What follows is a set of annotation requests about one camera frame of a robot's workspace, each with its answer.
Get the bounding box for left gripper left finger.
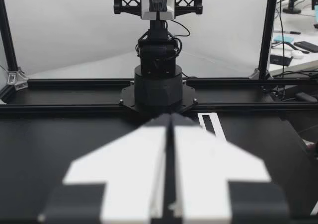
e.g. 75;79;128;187
37;112;172;224

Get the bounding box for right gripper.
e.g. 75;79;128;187
113;0;204;20

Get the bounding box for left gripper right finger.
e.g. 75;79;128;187
171;112;291;224

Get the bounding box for white plastic piece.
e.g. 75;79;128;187
310;196;318;216

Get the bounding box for blue sticky note pad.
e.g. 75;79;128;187
273;35;296;43

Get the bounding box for white desk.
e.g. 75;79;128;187
269;0;318;74

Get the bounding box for black phone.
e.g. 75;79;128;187
293;41;318;54

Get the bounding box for thin black cable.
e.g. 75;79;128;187
276;0;287;101
170;19;191;38

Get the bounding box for grey corner bracket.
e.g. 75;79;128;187
6;71;29;91
249;69;274;81

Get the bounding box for black frame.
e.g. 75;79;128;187
0;0;318;113

